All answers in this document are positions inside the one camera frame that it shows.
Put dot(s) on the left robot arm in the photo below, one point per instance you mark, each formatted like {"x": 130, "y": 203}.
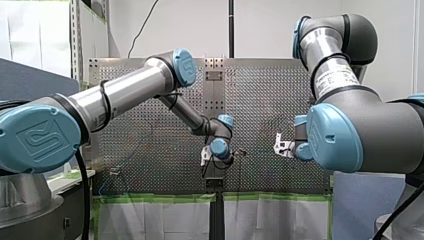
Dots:
{"x": 133, "y": 85}

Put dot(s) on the black panel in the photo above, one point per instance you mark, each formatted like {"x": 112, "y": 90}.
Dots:
{"x": 71, "y": 213}

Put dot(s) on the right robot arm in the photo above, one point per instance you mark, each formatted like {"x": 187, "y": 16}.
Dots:
{"x": 373, "y": 133}

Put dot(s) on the connector holder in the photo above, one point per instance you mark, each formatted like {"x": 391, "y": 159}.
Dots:
{"x": 115, "y": 171}

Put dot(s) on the metal shelf rack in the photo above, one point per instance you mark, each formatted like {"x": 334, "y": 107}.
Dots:
{"x": 76, "y": 36}

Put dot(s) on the grey board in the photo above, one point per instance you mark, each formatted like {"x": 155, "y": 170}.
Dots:
{"x": 363, "y": 203}

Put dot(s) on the black upright pole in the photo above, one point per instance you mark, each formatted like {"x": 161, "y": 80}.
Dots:
{"x": 231, "y": 28}

